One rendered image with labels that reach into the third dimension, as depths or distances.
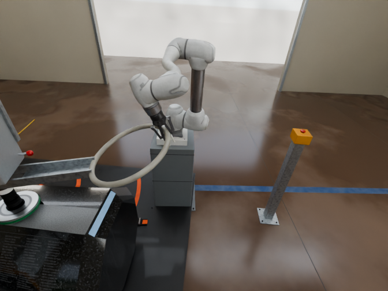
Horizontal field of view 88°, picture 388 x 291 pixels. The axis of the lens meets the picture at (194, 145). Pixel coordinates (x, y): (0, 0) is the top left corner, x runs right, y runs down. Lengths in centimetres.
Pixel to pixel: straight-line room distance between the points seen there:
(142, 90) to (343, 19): 606
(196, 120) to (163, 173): 64
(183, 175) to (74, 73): 507
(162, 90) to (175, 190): 139
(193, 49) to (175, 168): 106
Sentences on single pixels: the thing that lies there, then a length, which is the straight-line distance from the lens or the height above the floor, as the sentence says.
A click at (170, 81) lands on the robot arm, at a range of 96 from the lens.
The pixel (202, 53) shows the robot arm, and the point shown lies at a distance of 144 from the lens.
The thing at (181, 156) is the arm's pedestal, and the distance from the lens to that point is 185.
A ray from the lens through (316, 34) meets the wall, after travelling 642.
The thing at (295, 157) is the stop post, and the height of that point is 85.
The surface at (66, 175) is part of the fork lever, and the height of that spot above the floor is 110.
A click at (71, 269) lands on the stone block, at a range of 138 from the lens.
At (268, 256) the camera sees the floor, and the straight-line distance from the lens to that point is 222.
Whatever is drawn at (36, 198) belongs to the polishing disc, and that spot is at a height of 88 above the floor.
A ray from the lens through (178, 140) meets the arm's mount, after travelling 183.
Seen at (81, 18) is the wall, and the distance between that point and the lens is 609.
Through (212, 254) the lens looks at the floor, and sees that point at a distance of 210.
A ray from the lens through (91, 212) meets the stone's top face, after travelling 139.
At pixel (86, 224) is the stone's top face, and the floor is 83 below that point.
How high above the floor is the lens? 186
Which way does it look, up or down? 35 degrees down
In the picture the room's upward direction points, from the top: 3 degrees clockwise
